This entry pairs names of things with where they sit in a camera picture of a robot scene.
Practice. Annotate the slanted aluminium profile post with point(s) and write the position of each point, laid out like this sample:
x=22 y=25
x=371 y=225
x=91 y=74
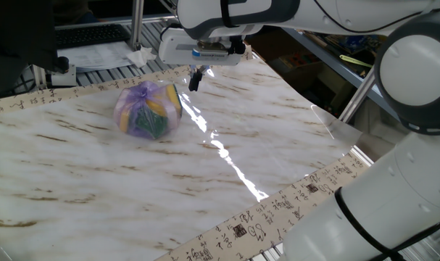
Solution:
x=357 y=94

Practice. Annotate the upright aluminium profile post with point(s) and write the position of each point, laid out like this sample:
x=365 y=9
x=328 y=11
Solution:
x=136 y=25

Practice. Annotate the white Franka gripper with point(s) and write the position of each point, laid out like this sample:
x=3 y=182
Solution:
x=174 y=49

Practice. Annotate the purple plastic bag of items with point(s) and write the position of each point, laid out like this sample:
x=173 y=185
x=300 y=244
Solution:
x=147 y=112

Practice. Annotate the black computer keyboard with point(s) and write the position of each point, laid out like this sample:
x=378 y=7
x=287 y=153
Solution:
x=91 y=35

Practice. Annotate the yellow-green flat tool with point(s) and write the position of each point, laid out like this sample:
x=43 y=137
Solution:
x=355 y=61

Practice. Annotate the crumpled white tissue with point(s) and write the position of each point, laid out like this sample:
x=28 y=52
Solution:
x=141 y=56

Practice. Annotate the beige calligraphy print cloth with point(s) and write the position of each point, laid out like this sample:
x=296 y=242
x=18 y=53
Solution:
x=241 y=232

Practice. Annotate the black monitor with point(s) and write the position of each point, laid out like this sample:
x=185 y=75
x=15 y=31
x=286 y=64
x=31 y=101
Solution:
x=20 y=36

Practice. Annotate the grey metal shelf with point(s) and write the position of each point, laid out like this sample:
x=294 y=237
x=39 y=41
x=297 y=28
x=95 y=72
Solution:
x=335 y=63

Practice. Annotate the horizontal aluminium profile bar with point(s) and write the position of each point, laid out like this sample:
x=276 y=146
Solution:
x=111 y=21

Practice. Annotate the white mount with black knob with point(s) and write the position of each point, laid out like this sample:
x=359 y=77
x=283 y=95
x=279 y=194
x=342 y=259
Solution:
x=62 y=76

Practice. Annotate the glossy marble pattern sheet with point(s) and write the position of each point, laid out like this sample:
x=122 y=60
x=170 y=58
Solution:
x=132 y=181

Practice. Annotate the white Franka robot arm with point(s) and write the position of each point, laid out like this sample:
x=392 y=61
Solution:
x=404 y=203

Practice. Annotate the white printed paper stack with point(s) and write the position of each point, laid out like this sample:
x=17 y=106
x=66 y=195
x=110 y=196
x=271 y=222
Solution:
x=96 y=56

